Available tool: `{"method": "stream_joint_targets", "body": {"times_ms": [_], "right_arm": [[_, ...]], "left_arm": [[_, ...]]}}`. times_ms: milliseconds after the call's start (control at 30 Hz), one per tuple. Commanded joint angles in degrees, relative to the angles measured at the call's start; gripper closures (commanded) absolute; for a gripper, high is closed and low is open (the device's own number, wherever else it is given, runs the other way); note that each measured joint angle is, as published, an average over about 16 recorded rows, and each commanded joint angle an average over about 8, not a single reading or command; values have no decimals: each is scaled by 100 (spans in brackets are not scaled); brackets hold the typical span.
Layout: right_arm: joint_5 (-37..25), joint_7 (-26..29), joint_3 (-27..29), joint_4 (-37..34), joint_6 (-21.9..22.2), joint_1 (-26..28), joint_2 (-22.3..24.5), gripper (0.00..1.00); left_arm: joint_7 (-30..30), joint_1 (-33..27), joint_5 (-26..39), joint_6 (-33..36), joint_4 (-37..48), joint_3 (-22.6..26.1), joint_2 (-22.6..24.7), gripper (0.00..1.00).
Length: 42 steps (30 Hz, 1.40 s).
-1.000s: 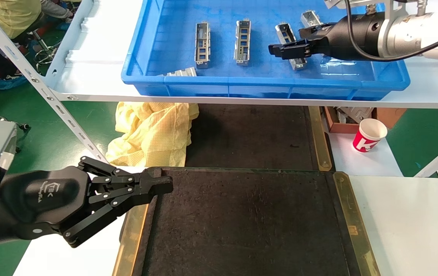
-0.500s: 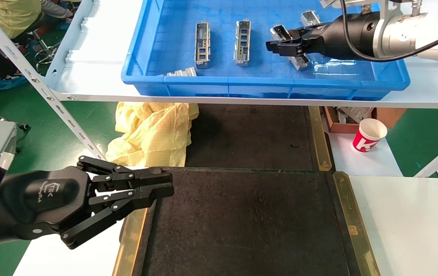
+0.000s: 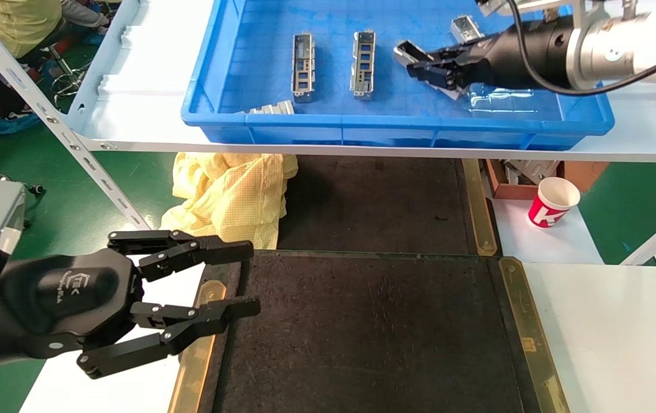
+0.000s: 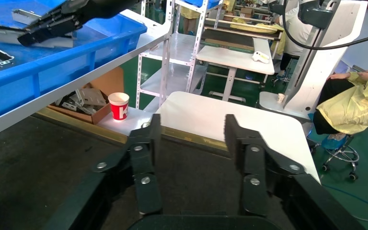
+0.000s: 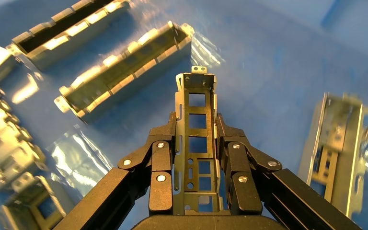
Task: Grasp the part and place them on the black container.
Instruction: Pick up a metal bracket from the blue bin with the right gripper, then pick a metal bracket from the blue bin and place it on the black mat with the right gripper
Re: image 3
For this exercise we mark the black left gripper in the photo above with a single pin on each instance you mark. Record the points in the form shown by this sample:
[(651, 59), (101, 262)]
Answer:
[(63, 298)]

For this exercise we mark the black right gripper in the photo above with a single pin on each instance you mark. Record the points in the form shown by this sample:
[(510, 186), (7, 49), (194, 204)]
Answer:
[(523, 57)]

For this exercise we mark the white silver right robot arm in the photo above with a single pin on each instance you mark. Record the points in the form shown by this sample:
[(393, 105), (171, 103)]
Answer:
[(609, 49)]

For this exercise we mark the blue plastic tray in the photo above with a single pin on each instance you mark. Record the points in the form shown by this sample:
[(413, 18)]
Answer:
[(408, 132)]

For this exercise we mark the clear plastic bag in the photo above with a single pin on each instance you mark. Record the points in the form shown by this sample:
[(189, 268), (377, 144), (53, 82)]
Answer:
[(505, 102)]

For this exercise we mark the yellow crumpled cloth garment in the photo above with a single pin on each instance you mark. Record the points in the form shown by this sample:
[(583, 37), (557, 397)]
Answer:
[(230, 195)]

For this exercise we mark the brown cardboard box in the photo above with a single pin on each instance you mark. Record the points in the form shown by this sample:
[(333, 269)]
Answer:
[(511, 192)]

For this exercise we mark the black chair caster leg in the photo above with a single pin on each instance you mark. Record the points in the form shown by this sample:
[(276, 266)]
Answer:
[(37, 188)]

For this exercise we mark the red white paper cup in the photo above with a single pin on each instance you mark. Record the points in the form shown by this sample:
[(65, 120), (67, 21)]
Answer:
[(548, 212)]

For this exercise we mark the blue shoe cover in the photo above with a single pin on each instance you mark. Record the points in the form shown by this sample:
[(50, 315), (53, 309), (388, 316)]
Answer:
[(93, 39), (15, 123)]

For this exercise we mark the chrome stool base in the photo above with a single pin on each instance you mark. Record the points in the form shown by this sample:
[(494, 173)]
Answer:
[(59, 59)]

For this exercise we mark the person in yellow coat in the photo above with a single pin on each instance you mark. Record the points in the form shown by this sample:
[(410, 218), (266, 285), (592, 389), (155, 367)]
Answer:
[(12, 23)]

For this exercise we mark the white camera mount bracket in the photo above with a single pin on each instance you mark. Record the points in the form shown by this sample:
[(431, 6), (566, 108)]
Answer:
[(540, 4)]

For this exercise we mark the grey sheet metal bracket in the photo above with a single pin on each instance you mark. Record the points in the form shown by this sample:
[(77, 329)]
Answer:
[(534, 169)]

